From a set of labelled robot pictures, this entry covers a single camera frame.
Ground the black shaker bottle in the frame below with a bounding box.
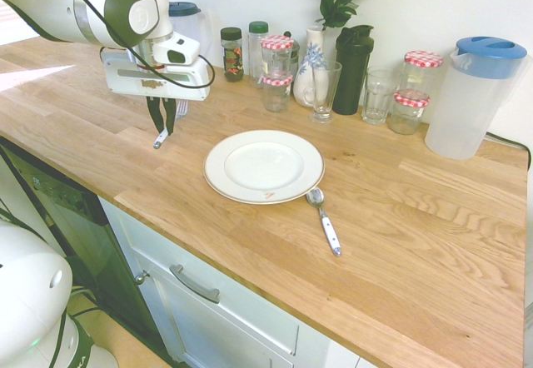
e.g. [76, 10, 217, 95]
[331, 24, 375, 116]

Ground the clear glass tumbler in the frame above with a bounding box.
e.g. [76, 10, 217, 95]
[361, 65, 403, 126]

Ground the white kitchen cabinet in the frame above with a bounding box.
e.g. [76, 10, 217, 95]
[97, 195, 363, 368]

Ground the spoon with white handle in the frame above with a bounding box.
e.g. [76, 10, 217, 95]
[306, 187, 343, 257]

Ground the clear plastic jar green lid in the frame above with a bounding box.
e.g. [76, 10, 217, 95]
[247, 20, 269, 89]

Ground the white plate gold rim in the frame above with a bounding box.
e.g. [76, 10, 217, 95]
[202, 129, 325, 206]

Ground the white vase blue pattern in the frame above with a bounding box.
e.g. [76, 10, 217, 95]
[292, 25, 330, 108]

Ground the glass jar red checked lid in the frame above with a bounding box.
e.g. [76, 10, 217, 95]
[261, 72, 294, 113]
[402, 50, 444, 94]
[389, 89, 431, 136]
[260, 34, 296, 77]

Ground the black cable on counter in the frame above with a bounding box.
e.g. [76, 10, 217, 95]
[485, 132, 533, 165]

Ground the dark dishwasher front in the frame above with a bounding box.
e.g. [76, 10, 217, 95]
[0, 134, 167, 356]

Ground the plastic pitcher dark teal lid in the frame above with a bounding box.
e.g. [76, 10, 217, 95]
[168, 1, 214, 69]

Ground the plastic pitcher light blue lid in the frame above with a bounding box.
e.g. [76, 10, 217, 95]
[424, 36, 528, 161]

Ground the tall glass with handle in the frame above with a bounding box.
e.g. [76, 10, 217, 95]
[301, 59, 343, 125]

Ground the metal drawer handle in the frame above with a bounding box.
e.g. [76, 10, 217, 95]
[169, 264, 221, 304]

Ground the fork with white handle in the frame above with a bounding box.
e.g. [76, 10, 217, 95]
[152, 99, 191, 150]

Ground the coffee jar dark lid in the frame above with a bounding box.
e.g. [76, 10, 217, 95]
[220, 27, 245, 83]

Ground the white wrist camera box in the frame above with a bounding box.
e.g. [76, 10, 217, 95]
[150, 32, 202, 66]

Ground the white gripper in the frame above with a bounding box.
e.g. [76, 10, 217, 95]
[101, 47, 212, 137]

